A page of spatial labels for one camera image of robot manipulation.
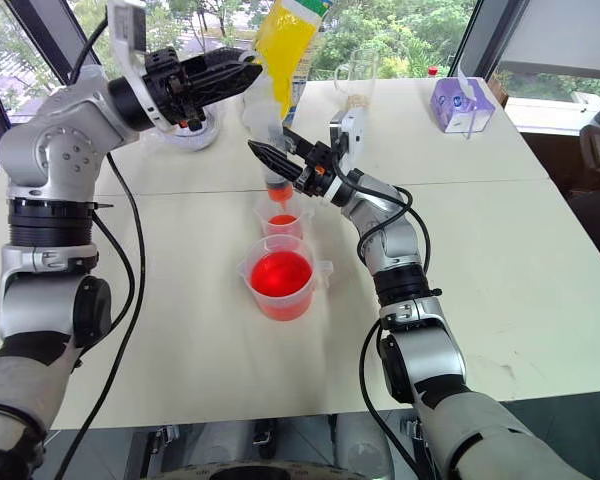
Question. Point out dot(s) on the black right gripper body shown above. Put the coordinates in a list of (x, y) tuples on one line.
[(316, 172)]

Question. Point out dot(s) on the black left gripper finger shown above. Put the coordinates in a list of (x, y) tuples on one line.
[(220, 82), (220, 57)]

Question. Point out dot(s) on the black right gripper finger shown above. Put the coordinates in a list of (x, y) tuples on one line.
[(297, 140), (275, 159)]

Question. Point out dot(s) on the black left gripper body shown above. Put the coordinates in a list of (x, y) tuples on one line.
[(172, 87)]

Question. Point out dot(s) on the clear plastic bottle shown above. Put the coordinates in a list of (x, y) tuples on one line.
[(279, 189)]

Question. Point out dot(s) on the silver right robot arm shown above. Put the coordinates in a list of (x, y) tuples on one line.
[(430, 350)]

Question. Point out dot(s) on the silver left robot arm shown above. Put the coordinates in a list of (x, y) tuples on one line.
[(55, 150)]

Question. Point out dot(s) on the small clear measuring cup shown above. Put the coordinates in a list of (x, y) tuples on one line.
[(282, 223)]

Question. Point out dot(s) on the large clear measuring cup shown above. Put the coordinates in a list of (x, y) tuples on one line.
[(280, 280)]

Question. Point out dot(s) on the clear round plastic container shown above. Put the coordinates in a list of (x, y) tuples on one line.
[(207, 136)]

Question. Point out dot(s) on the yellow plastic bag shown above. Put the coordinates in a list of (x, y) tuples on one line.
[(286, 45)]

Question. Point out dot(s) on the clear glass pitcher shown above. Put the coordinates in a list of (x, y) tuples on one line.
[(362, 70)]

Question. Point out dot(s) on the red capped bottle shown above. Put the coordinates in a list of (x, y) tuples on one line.
[(433, 72)]

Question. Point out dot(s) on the purple tissue box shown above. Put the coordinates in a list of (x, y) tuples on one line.
[(460, 107)]

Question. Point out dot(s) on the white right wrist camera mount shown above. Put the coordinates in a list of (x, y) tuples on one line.
[(352, 132)]

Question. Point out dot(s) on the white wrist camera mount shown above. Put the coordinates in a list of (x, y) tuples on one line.
[(352, 132), (127, 27)]

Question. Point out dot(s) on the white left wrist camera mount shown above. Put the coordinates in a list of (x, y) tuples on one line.
[(127, 27)]

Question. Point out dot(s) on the black window frame beam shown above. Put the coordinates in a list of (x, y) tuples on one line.
[(475, 35), (45, 30)]

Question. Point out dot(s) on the small black bracket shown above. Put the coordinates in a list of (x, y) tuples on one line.
[(264, 434)]

